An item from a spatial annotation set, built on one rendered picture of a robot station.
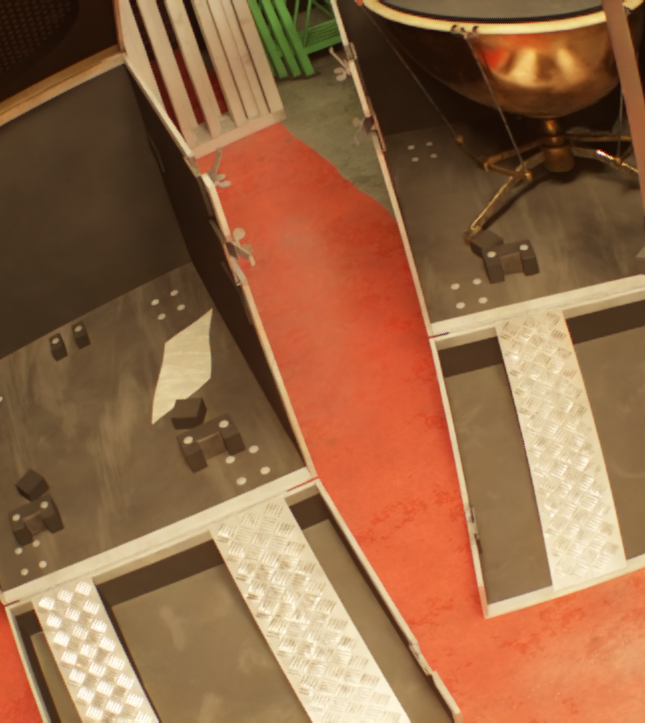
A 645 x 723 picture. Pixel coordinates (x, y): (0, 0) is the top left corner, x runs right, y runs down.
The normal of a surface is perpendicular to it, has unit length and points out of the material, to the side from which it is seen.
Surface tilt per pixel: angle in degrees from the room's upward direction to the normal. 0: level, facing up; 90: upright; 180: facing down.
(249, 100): 87
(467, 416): 2
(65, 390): 0
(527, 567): 2
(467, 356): 92
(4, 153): 90
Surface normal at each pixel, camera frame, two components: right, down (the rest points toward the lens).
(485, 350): 0.09, 0.66
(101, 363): -0.24, -0.73
